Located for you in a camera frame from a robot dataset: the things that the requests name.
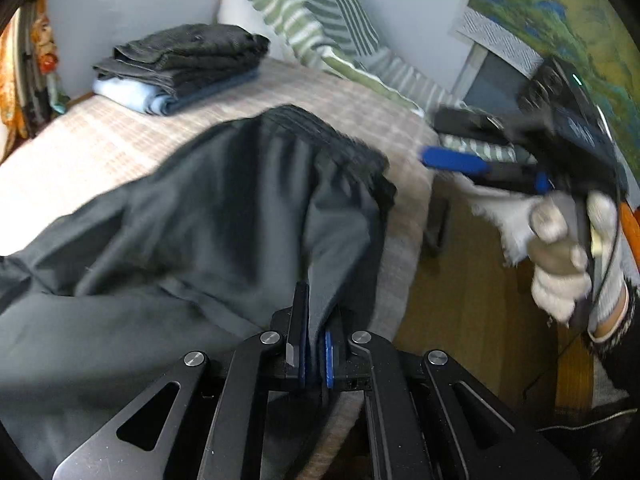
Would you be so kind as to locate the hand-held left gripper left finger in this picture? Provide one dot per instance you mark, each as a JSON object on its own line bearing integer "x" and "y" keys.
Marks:
{"x": 296, "y": 330}

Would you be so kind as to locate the folded light blue jeans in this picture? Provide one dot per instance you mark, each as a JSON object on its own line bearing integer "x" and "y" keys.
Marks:
{"x": 132, "y": 97}

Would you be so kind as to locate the black pants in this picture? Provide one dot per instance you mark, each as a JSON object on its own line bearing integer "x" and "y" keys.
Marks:
{"x": 200, "y": 235}

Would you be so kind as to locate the small doll figure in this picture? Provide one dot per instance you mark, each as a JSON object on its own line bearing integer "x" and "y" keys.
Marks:
{"x": 46, "y": 60}

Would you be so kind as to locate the wooden bed frame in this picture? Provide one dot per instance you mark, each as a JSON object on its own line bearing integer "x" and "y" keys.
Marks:
{"x": 80, "y": 100}

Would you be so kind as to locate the person's right forearm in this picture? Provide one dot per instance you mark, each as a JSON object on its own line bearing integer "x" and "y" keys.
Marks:
{"x": 612, "y": 317}

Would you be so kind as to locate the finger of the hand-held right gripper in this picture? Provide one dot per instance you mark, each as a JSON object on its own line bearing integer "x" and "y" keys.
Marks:
{"x": 470, "y": 121}
{"x": 452, "y": 158}

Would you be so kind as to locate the person's right hand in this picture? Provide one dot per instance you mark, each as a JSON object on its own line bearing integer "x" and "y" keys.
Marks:
{"x": 555, "y": 260}

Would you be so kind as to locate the teal cloth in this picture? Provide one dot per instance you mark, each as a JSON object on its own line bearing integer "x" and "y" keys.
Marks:
{"x": 61, "y": 102}

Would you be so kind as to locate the folded dark blue jeans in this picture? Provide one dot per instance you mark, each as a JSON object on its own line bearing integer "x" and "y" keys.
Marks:
{"x": 220, "y": 85}

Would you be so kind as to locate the folded grey tweed pants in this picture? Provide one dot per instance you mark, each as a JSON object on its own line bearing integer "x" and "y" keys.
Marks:
{"x": 190, "y": 55}

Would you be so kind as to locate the orange patterned cloth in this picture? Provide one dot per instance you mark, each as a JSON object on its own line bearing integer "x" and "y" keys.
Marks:
{"x": 10, "y": 95}

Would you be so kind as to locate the person's black jacket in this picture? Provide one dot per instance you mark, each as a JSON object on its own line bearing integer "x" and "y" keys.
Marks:
{"x": 600, "y": 435}

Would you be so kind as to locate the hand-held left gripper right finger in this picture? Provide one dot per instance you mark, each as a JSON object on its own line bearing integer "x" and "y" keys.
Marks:
{"x": 329, "y": 360}

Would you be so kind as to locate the landscape wall poster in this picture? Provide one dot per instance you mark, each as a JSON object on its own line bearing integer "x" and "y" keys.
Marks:
{"x": 565, "y": 10}

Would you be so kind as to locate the black metal leg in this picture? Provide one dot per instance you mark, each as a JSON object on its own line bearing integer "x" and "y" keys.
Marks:
{"x": 437, "y": 230}

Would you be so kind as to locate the beige checked bed mattress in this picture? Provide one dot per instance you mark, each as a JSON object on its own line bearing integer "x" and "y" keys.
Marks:
{"x": 125, "y": 145}

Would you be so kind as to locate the green striped pillow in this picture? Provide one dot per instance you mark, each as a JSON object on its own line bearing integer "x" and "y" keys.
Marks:
{"x": 300, "y": 15}

